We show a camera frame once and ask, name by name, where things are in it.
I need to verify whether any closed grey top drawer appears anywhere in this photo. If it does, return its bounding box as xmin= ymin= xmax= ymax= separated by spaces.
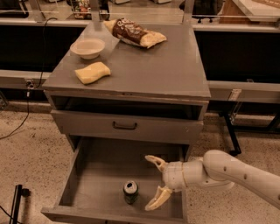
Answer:
xmin=51 ymin=109 xmax=203 ymax=144

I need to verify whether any white bowl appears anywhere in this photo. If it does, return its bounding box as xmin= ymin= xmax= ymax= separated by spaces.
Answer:
xmin=70 ymin=38 xmax=105 ymax=60

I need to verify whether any brown chip bag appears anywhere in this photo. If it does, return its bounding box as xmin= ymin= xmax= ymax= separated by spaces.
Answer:
xmin=103 ymin=18 xmax=167 ymax=49

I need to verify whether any black table leg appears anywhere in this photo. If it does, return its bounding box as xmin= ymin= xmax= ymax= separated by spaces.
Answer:
xmin=222 ymin=113 xmax=242 ymax=157

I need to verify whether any black power cable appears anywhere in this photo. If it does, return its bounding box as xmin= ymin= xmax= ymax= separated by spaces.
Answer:
xmin=0 ymin=17 xmax=59 ymax=141

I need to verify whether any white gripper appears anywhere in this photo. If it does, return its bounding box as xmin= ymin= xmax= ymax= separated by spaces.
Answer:
xmin=145 ymin=155 xmax=185 ymax=211

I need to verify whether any yellow sponge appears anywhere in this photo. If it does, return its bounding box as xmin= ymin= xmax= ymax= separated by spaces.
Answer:
xmin=75 ymin=62 xmax=111 ymax=85

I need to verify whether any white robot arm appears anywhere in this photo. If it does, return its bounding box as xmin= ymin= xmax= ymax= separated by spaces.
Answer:
xmin=145 ymin=150 xmax=280 ymax=211

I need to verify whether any grey drawer cabinet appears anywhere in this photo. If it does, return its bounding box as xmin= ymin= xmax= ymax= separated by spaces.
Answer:
xmin=41 ymin=20 xmax=211 ymax=152

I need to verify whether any green soda can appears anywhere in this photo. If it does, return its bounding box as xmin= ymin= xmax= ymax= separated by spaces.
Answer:
xmin=122 ymin=180 xmax=138 ymax=205

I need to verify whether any open grey middle drawer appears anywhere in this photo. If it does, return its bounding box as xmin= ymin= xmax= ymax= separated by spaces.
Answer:
xmin=41 ymin=137 xmax=186 ymax=224

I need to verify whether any black stand leg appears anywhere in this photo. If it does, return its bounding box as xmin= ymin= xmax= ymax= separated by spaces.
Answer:
xmin=9 ymin=185 xmax=31 ymax=224

